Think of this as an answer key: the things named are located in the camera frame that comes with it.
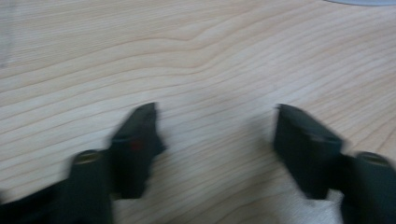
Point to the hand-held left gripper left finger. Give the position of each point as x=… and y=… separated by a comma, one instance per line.
x=134, y=149

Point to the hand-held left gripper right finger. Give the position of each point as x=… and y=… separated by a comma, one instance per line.
x=303, y=149

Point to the white cloth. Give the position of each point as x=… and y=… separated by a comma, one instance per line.
x=314, y=208

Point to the grey round object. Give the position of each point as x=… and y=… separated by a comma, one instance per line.
x=362, y=2

